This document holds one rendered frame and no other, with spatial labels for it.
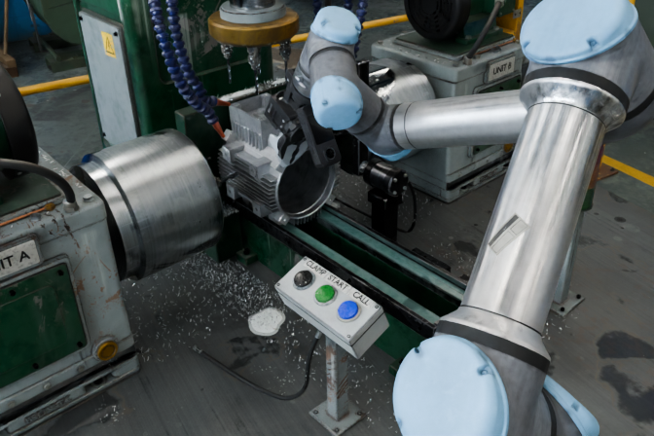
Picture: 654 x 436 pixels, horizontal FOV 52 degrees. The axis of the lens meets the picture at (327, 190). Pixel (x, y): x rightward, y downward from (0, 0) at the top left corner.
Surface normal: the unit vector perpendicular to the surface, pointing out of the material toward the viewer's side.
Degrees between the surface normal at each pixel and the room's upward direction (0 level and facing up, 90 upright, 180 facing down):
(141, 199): 54
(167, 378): 0
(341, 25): 29
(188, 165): 40
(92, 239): 89
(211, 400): 0
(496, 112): 63
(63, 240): 89
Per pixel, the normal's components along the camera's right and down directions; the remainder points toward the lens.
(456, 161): 0.66, 0.35
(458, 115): -0.67, -0.08
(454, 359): -0.65, -0.30
